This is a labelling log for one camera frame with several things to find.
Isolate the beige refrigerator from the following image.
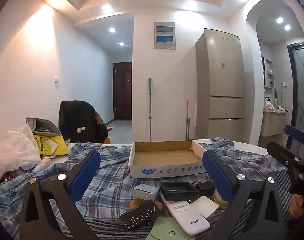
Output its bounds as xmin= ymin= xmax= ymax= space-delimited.
xmin=195 ymin=28 xmax=246 ymax=142

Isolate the white remote control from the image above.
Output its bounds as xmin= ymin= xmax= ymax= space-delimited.
xmin=159 ymin=192 xmax=210 ymax=236

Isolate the person's right hand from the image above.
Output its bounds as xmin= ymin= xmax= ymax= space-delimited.
xmin=290 ymin=194 xmax=304 ymax=219

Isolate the beige vanity cabinet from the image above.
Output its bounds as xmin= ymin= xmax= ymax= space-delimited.
xmin=260 ymin=110 xmax=288 ymax=137

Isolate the white plastic bag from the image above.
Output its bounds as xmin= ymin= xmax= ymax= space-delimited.
xmin=0 ymin=124 xmax=42 ymax=185

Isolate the wall niche shelf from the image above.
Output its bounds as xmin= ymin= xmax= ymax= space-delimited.
xmin=264 ymin=58 xmax=275 ymax=88

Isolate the wooden chair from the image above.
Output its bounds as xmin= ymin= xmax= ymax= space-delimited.
xmin=95 ymin=112 xmax=112 ymax=145

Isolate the white plastic bottle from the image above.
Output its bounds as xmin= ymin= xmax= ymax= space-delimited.
xmin=19 ymin=164 xmax=42 ymax=174

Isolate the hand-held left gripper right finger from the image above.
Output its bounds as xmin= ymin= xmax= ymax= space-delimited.
xmin=202 ymin=150 xmax=292 ymax=240

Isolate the wall electrical panel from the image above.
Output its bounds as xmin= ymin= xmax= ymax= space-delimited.
xmin=153 ymin=21 xmax=176 ymax=50

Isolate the small grey-blue box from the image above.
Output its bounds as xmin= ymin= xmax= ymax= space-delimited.
xmin=131 ymin=183 xmax=160 ymax=202

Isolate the grey pouch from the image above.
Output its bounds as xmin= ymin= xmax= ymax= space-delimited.
xmin=26 ymin=117 xmax=64 ymax=140

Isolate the black jacket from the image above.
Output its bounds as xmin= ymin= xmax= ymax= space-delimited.
xmin=59 ymin=100 xmax=109 ymax=144

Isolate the white box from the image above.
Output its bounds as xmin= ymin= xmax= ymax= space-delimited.
xmin=190 ymin=195 xmax=220 ymax=218

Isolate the green snap pouch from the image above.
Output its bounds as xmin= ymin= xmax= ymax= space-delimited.
xmin=146 ymin=216 xmax=201 ymax=240

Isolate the frosted glass door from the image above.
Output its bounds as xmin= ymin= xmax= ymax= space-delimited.
xmin=287 ymin=42 xmax=304 ymax=160

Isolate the black rectangular frame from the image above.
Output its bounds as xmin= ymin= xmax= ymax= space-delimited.
xmin=160 ymin=181 xmax=200 ymax=202

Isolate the shallow cardboard box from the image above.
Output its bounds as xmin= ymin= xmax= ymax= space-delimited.
xmin=128 ymin=140 xmax=210 ymax=178

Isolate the dark brown door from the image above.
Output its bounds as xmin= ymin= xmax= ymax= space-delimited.
xmin=113 ymin=62 xmax=132 ymax=121

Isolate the small black box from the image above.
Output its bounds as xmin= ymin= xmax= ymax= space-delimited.
xmin=195 ymin=180 xmax=215 ymax=192

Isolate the blue plaid shirt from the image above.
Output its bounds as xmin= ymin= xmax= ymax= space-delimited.
xmin=0 ymin=137 xmax=290 ymax=240

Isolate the grey mop handle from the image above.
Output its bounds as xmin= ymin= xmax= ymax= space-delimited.
xmin=148 ymin=78 xmax=153 ymax=142

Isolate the grey striped towel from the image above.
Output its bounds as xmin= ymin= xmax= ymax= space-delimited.
xmin=152 ymin=167 xmax=300 ymax=240

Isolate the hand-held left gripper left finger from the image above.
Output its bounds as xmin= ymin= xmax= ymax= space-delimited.
xmin=18 ymin=149 xmax=102 ymax=240

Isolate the black lettered box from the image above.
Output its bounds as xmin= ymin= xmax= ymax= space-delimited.
xmin=119 ymin=199 xmax=163 ymax=232

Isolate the yellow bag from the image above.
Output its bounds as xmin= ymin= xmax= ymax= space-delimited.
xmin=33 ymin=134 xmax=70 ymax=155

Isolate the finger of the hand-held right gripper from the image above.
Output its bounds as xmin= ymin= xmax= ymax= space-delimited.
xmin=267 ymin=141 xmax=304 ymax=165
xmin=284 ymin=124 xmax=304 ymax=160

